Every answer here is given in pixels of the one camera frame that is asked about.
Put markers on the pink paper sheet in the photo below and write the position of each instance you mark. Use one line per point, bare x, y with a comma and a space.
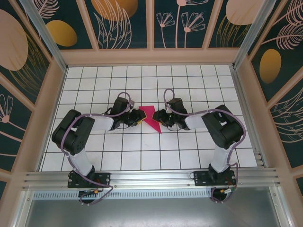
149, 113

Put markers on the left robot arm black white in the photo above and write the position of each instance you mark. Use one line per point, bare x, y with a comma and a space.
71, 137

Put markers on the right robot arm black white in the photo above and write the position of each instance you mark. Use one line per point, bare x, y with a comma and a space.
222, 130

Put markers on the grey metal sheet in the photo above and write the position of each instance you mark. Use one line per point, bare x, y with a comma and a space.
151, 212

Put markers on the long aluminium base rail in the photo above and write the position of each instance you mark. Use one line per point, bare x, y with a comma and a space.
151, 179

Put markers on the aluminium side rail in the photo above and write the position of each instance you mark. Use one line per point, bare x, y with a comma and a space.
242, 94

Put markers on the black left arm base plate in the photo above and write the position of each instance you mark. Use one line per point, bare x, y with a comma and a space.
104, 179

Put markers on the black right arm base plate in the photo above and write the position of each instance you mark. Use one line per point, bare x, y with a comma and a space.
201, 178

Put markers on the wall panel with pink flowers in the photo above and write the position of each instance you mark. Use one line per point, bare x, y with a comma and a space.
180, 23

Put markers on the wall panel orange circle leaves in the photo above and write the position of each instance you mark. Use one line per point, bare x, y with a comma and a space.
113, 14

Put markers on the wall panel with orange oval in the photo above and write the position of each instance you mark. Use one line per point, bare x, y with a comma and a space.
61, 33

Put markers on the aluminium frame post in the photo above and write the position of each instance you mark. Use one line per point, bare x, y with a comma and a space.
20, 208
255, 35
282, 208
46, 37

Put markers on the wall panel orange oval fern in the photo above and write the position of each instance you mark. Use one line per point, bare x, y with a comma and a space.
272, 66

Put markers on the wall panel single pink flower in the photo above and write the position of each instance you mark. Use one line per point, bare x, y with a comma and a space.
11, 123

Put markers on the wall panel beige circle leaves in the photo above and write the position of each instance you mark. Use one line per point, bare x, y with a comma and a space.
236, 11

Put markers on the wall panel beige disc gold lines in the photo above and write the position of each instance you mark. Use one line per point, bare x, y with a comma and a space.
14, 47

